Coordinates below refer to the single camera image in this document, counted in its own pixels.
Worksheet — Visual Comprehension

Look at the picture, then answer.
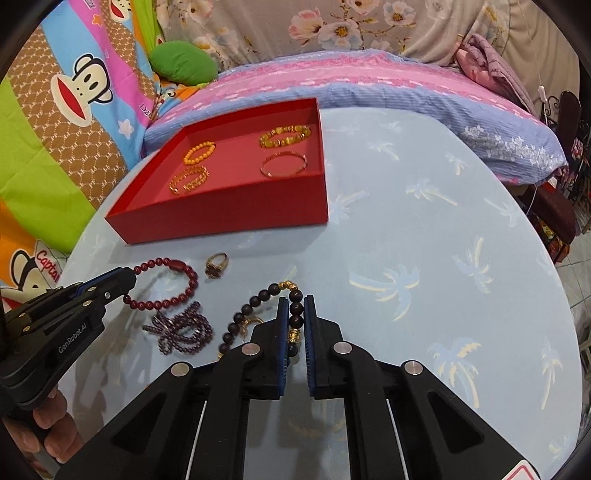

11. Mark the gold chain cuff bangle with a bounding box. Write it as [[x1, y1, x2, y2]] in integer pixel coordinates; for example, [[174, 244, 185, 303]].
[[168, 165, 209, 195]]

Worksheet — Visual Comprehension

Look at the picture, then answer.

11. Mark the dark brown bead bracelet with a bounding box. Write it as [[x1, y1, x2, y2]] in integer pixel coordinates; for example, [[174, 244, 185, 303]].
[[216, 279, 306, 361]]

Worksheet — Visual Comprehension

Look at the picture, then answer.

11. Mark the thin rose gold bangle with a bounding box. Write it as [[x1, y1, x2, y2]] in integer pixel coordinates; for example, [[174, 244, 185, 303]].
[[259, 151, 308, 178]]

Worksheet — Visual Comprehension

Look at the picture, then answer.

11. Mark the person's left hand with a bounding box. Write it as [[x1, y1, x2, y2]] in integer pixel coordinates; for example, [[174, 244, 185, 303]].
[[2, 386, 84, 478]]

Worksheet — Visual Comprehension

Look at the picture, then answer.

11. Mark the purple garnet bead strand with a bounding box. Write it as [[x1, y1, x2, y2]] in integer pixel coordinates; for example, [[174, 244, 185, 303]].
[[142, 301, 213, 356]]

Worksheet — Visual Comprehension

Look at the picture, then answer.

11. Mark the red cardboard tray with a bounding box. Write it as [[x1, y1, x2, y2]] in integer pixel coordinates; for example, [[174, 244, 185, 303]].
[[106, 99, 329, 244]]

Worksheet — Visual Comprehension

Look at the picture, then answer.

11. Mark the cartoon monkey colourful quilt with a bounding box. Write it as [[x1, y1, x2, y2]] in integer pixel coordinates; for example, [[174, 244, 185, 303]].
[[1, 1, 208, 310]]

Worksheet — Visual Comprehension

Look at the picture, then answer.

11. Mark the green cushion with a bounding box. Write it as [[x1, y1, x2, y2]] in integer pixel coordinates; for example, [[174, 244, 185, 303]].
[[148, 41, 218, 86]]

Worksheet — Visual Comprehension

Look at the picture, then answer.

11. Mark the dark wooden chair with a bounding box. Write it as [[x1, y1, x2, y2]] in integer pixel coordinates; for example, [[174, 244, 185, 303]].
[[518, 91, 590, 263]]

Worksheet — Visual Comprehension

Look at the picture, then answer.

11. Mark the pink and blue pillow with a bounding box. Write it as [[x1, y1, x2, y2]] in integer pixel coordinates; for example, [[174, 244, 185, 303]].
[[143, 50, 567, 185]]

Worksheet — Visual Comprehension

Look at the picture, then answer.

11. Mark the folded pink purple cloth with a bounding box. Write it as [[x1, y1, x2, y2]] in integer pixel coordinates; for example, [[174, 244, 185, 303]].
[[455, 33, 535, 114]]

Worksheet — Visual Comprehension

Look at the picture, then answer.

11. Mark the floral grey blanket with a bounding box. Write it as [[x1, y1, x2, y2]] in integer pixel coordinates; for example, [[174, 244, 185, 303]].
[[149, 1, 581, 107]]

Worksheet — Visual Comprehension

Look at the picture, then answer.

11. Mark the dark red bead bracelet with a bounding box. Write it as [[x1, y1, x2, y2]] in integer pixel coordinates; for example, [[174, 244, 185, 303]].
[[122, 256, 199, 311]]

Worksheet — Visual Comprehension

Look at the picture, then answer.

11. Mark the gold ring with red stone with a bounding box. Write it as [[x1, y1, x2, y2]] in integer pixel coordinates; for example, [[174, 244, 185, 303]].
[[203, 251, 230, 280]]

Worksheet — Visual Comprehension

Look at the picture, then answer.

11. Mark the small gold hoop ring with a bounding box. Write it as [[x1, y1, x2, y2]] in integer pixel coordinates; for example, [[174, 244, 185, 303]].
[[238, 315, 266, 338]]

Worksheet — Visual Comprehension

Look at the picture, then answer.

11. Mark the orange bead bracelet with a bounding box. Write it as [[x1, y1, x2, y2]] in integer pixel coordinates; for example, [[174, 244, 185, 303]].
[[182, 140, 218, 166]]

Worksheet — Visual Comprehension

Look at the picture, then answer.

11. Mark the yellow stone gold bracelet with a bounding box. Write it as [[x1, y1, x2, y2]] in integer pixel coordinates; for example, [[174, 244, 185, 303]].
[[257, 124, 314, 150]]

